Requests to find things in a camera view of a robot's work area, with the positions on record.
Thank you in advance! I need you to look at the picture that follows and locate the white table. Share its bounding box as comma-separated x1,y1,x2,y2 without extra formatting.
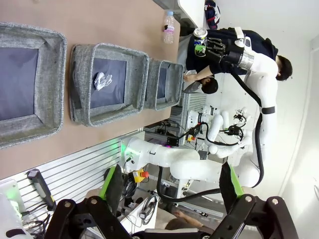
178,0,207,28

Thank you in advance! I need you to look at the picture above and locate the grey fabric basket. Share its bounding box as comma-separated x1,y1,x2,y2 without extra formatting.
144,57,184,112
69,42,150,127
0,21,67,150

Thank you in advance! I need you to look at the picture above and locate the black handheld work light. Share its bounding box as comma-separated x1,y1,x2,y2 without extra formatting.
26,168,57,212

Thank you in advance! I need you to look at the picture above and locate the bystander in navy top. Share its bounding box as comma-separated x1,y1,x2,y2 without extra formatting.
185,29,293,82

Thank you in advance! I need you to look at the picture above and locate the white paper ball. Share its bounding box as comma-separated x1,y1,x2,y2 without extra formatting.
93,72,113,91

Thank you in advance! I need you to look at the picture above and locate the yellow red emergency stop button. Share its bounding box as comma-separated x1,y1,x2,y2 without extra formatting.
133,168,150,183

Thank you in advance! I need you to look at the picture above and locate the bystander with brown hair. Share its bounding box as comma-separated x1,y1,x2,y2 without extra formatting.
164,211,215,232

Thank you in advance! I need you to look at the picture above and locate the clear plastic water bottle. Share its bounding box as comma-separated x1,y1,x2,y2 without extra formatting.
163,10,175,44

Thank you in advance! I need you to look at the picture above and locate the bystander with black hair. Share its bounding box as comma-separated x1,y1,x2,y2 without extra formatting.
199,77,219,95

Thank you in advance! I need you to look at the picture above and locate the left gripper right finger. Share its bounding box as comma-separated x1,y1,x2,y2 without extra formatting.
209,161,300,239

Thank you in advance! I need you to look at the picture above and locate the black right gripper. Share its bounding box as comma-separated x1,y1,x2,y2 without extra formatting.
194,37,244,66

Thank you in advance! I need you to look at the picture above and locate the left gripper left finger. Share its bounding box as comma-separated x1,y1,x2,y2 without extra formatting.
46,164,130,239

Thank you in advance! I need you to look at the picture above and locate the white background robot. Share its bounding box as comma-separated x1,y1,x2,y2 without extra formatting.
186,104,252,159

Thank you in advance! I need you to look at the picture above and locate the crushed black soda can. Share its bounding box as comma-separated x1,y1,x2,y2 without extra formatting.
193,27,208,44

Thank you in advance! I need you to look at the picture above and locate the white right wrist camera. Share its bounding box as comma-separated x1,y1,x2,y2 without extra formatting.
233,26,252,48

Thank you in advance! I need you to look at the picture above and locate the aluminium rail mounting plate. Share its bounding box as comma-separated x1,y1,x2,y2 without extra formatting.
0,129,147,225

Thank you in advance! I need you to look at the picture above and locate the grey aluminium profile rack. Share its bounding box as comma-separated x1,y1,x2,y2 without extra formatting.
144,91,207,150

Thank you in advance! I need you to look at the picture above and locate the red navy bag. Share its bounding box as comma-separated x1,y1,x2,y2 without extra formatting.
204,0,221,28

